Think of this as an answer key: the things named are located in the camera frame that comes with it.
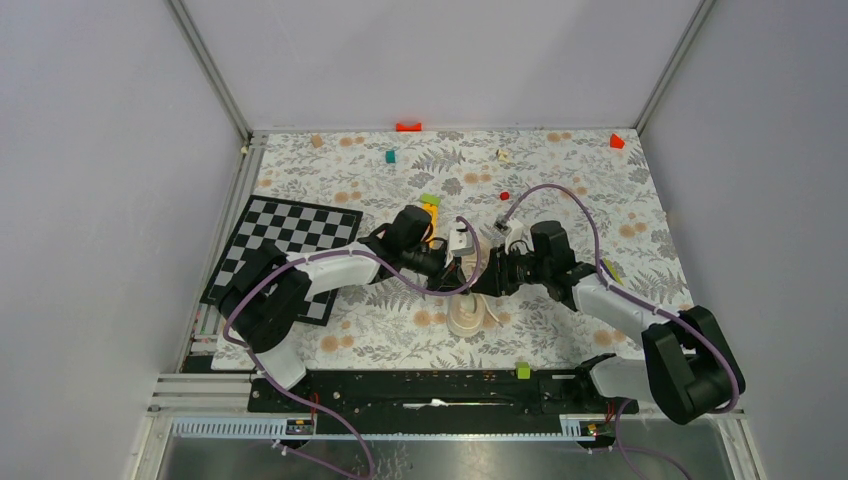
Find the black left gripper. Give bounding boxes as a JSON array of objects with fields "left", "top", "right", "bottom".
[{"left": 402, "top": 244, "right": 470, "bottom": 295}]

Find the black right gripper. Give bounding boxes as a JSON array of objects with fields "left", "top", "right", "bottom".
[{"left": 470, "top": 243, "right": 551, "bottom": 298}]

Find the beige sneaker with laces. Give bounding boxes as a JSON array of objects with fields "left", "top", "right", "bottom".
[{"left": 446, "top": 236, "right": 499, "bottom": 338}]

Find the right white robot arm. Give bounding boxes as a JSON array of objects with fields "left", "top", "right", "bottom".
[{"left": 472, "top": 220, "right": 746, "bottom": 425}]

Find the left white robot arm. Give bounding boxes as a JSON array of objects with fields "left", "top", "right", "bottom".
[{"left": 214, "top": 205, "right": 480, "bottom": 411}]

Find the floral patterned table mat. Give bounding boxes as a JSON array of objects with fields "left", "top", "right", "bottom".
[{"left": 253, "top": 129, "right": 692, "bottom": 370}]

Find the black white checkerboard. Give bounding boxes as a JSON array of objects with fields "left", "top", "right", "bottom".
[{"left": 200, "top": 195, "right": 363, "bottom": 305}]

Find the lime green cube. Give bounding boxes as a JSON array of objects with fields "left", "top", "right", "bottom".
[{"left": 515, "top": 361, "right": 532, "bottom": 380}]

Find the orange arch block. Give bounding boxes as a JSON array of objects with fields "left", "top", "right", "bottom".
[{"left": 395, "top": 122, "right": 423, "bottom": 133}]

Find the red wedge block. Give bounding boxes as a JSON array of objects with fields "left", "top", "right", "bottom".
[{"left": 609, "top": 133, "right": 626, "bottom": 149}]

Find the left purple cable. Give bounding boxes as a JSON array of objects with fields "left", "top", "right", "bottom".
[{"left": 222, "top": 215, "right": 484, "bottom": 480}]

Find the purple cable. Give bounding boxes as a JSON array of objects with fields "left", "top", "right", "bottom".
[
  {"left": 222, "top": 215, "right": 484, "bottom": 480},
  {"left": 496, "top": 183, "right": 743, "bottom": 415}
]

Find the yellow triangular toy frame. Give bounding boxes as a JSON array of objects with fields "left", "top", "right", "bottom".
[{"left": 422, "top": 203, "right": 439, "bottom": 246}]

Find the green block on frame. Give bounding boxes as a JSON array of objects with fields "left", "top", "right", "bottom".
[{"left": 420, "top": 194, "right": 441, "bottom": 206}]

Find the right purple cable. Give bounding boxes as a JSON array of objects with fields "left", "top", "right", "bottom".
[{"left": 496, "top": 183, "right": 743, "bottom": 415}]

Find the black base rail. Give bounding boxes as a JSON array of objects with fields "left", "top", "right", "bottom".
[{"left": 247, "top": 368, "right": 639, "bottom": 427}]

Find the white slotted cable duct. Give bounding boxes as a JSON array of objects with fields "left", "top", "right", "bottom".
[{"left": 171, "top": 415, "right": 597, "bottom": 441}]

